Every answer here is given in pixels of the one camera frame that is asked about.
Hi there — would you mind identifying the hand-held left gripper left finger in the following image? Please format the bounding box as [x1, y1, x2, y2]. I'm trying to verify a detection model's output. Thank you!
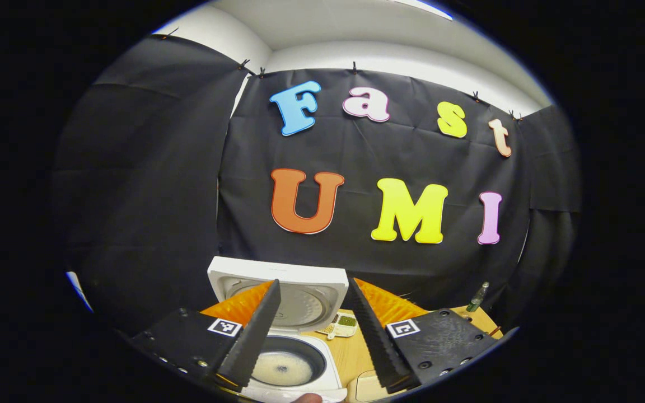
[129, 279, 282, 392]

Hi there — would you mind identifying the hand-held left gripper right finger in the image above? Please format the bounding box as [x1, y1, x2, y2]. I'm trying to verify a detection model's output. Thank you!
[347, 276, 505, 394]

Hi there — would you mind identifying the white rice cooker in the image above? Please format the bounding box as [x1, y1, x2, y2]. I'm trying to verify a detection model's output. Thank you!
[207, 256, 349, 403]

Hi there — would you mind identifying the divided seasoning dish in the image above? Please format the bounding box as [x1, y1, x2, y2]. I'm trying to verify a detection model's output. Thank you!
[317, 312, 358, 340]

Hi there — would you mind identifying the green plastic bottle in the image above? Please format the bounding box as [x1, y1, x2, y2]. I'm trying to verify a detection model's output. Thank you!
[466, 282, 490, 313]

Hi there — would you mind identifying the black backdrop cloth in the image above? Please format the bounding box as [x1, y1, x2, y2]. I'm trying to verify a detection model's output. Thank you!
[51, 35, 582, 336]

